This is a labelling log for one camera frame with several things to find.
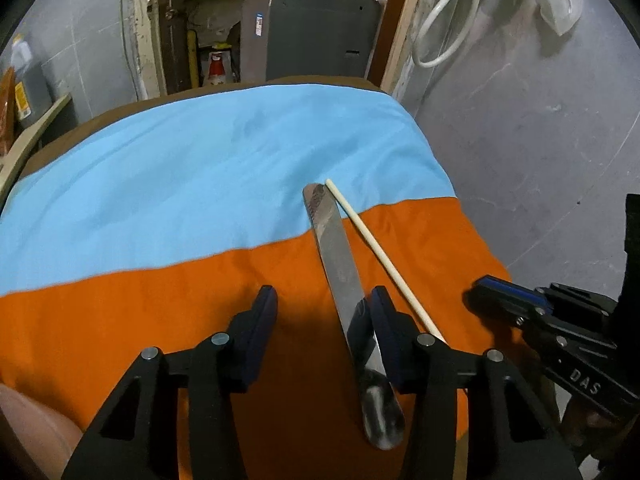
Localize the light blue cloth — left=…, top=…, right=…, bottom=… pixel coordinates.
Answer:
left=0, top=82, right=458, bottom=296

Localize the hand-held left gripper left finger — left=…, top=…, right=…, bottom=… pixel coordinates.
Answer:
left=62, top=284, right=279, bottom=480

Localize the cream chopstick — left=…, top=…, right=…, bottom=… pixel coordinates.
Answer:
left=325, top=178, right=448, bottom=346

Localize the person's right hand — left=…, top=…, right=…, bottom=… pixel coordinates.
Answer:
left=567, top=397, right=636, bottom=453

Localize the white hose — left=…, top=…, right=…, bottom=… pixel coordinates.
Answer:
left=411, top=0, right=487, bottom=69

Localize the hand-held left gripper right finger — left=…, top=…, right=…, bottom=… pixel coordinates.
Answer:
left=370, top=285, right=584, bottom=480

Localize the person's leg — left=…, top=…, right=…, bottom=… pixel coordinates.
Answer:
left=0, top=385, right=84, bottom=480

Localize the orange cloth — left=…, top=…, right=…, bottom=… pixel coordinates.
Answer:
left=0, top=195, right=516, bottom=480

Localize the red and white bottle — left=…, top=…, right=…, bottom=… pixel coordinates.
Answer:
left=207, top=52, right=227, bottom=86

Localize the cream door frame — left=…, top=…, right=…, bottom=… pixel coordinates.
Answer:
left=121, top=0, right=167, bottom=102

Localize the large cooking oil jug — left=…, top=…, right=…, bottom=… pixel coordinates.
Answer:
left=9, top=34, right=54, bottom=122

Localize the wooden door frame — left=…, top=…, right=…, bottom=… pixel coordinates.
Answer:
left=367, top=0, right=437, bottom=102

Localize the wooden counter board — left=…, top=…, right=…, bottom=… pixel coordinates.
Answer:
left=0, top=92, right=72, bottom=202

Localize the dark brown door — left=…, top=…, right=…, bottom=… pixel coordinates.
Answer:
left=159, top=0, right=195, bottom=97

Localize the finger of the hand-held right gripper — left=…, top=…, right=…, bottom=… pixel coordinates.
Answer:
left=474, top=275, right=616, bottom=331
left=462, top=289, right=563, bottom=356

